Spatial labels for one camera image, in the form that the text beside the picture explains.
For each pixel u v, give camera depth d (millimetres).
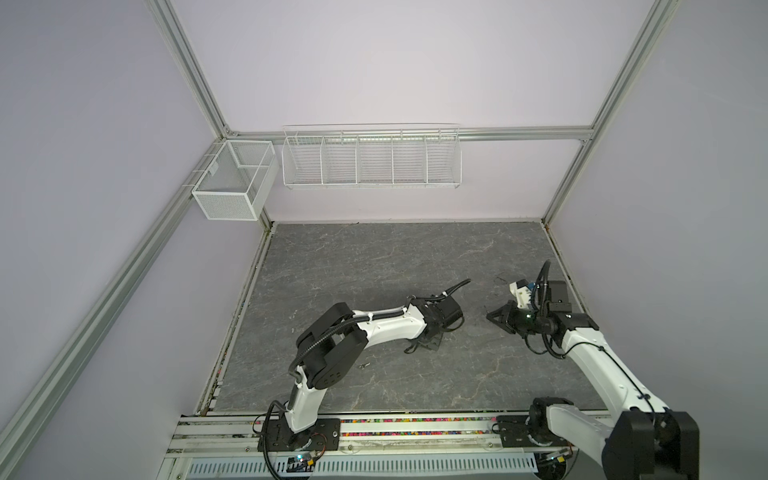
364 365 846
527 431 736
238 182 1004
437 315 696
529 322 694
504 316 732
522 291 782
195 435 754
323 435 737
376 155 1080
